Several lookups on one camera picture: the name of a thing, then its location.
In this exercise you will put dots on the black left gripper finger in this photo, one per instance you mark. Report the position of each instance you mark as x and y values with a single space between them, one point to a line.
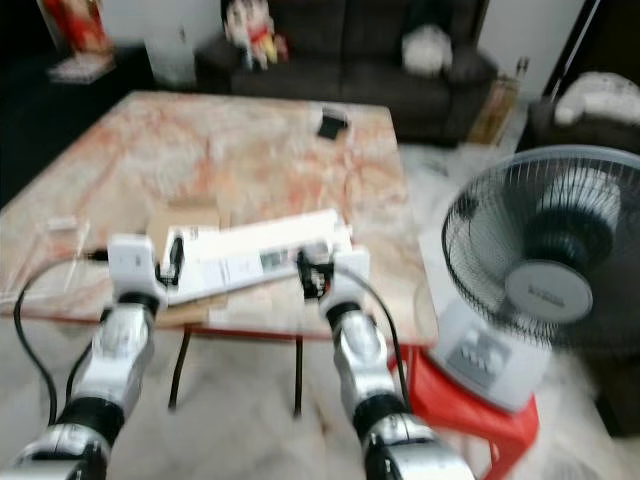
174 249

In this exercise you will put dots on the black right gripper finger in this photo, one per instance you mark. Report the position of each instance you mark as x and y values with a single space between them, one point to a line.
305 262

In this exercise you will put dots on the long white carton box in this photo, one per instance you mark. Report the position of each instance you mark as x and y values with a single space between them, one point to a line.
250 250

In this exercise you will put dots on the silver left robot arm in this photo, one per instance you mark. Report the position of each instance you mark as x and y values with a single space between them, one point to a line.
115 365

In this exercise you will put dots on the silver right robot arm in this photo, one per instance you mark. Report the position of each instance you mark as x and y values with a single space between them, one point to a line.
365 365

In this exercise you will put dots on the flat brown cardboard piece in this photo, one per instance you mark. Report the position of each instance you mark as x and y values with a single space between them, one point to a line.
185 218

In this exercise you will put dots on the clear acrylic stand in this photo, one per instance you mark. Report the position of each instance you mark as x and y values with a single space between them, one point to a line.
65 240

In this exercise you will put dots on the marble top coffee table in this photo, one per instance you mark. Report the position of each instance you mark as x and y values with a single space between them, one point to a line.
240 160

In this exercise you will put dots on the small black box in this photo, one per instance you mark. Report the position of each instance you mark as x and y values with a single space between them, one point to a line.
332 126

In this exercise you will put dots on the red plastic stool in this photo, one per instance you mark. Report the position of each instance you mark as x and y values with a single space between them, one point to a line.
460 405

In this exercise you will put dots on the printed pamphlet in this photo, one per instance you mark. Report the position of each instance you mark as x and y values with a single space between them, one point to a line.
102 69

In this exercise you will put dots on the dark brown sofa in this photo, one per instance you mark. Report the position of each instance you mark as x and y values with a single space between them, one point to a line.
350 45

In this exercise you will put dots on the black and white fan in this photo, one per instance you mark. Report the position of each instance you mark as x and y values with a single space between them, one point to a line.
545 285

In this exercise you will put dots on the colourful doll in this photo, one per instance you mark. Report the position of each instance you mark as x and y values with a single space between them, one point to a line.
253 35

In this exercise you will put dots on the white fluffy pillow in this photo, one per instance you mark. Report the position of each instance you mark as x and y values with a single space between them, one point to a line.
427 50

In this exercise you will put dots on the red figurine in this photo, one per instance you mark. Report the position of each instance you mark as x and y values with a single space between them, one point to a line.
75 22

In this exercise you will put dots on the dark armchair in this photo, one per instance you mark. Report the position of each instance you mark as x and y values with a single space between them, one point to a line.
575 138

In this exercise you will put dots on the white cushion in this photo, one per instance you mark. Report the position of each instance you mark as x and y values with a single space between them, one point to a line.
605 98

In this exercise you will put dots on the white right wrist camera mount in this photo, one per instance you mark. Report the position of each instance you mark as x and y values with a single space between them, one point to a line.
355 268

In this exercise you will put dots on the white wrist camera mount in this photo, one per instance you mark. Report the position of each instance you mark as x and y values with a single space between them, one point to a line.
355 268
132 263

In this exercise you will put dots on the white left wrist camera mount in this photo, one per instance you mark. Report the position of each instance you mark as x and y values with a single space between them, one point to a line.
132 263

